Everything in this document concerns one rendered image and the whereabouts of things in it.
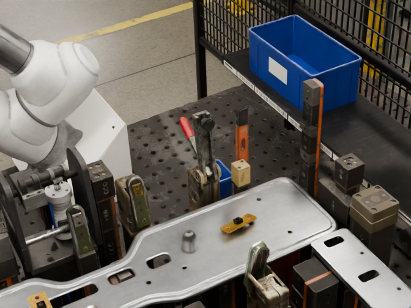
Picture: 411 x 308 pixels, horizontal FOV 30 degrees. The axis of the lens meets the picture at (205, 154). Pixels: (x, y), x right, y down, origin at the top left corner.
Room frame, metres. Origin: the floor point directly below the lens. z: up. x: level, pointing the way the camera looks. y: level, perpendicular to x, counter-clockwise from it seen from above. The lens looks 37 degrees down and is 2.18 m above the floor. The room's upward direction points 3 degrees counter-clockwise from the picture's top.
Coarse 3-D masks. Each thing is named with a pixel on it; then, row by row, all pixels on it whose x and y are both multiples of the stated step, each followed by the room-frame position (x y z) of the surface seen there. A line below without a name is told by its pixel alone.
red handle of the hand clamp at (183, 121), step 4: (180, 120) 1.50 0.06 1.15; (184, 120) 1.50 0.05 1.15; (180, 124) 1.49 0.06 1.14; (184, 124) 1.49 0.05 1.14; (188, 124) 1.49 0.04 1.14; (184, 128) 1.48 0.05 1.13; (188, 128) 1.48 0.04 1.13; (184, 132) 1.48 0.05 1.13; (188, 132) 1.47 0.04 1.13; (192, 132) 1.47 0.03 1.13; (188, 136) 1.46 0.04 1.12; (192, 136) 1.47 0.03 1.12; (188, 140) 1.46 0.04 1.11; (192, 140) 1.46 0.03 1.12; (192, 144) 1.45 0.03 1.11; (192, 148) 1.45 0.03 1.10; (196, 152) 1.43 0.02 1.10; (196, 156) 1.43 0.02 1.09; (208, 164) 1.41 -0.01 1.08; (208, 168) 1.40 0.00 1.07; (208, 172) 1.39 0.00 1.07; (212, 172) 1.40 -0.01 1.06; (208, 176) 1.39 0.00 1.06
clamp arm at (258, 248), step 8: (256, 248) 1.09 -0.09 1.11; (264, 248) 1.09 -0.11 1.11; (248, 256) 1.10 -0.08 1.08; (256, 256) 1.08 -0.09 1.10; (264, 256) 1.09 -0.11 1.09; (248, 264) 1.10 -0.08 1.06; (256, 264) 1.09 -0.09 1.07; (264, 264) 1.10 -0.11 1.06; (248, 272) 1.10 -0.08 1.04; (256, 272) 1.10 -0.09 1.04; (264, 272) 1.11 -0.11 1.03
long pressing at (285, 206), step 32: (256, 192) 1.39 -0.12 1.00; (288, 192) 1.39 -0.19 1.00; (160, 224) 1.29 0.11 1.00; (192, 224) 1.29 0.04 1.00; (224, 224) 1.29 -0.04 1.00; (256, 224) 1.28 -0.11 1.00; (288, 224) 1.28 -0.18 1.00; (320, 224) 1.27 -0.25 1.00; (128, 256) 1.19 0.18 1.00; (192, 256) 1.19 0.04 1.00; (224, 256) 1.19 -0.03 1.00; (32, 288) 1.12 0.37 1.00; (64, 288) 1.11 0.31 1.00; (128, 288) 1.10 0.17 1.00; (160, 288) 1.10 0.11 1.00; (192, 288) 1.10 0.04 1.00
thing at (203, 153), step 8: (200, 112) 1.42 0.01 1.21; (208, 112) 1.42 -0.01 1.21; (200, 120) 1.41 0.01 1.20; (208, 120) 1.39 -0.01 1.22; (200, 128) 1.40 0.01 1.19; (208, 128) 1.38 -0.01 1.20; (200, 136) 1.40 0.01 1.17; (208, 136) 1.41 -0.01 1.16; (200, 144) 1.39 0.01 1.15; (208, 144) 1.41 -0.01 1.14; (200, 152) 1.39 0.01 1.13; (208, 152) 1.41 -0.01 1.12; (200, 160) 1.39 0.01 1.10; (208, 160) 1.40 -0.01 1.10; (200, 168) 1.39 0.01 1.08; (216, 168) 1.40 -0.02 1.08; (216, 176) 1.39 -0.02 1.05
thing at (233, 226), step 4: (240, 216) 1.30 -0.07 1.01; (244, 216) 1.30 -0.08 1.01; (248, 216) 1.30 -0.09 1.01; (252, 216) 1.29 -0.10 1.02; (256, 216) 1.29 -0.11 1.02; (236, 220) 1.27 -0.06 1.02; (240, 220) 1.27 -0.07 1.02; (244, 220) 1.28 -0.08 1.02; (248, 220) 1.28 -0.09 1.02; (252, 220) 1.28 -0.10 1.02; (228, 224) 1.27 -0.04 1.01; (232, 224) 1.27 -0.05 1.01; (236, 224) 1.27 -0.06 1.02; (240, 224) 1.26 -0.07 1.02; (244, 224) 1.26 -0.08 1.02; (220, 228) 1.26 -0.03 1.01; (224, 228) 1.26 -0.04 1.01; (232, 228) 1.25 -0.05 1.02; (236, 228) 1.25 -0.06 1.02; (228, 232) 1.24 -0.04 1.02
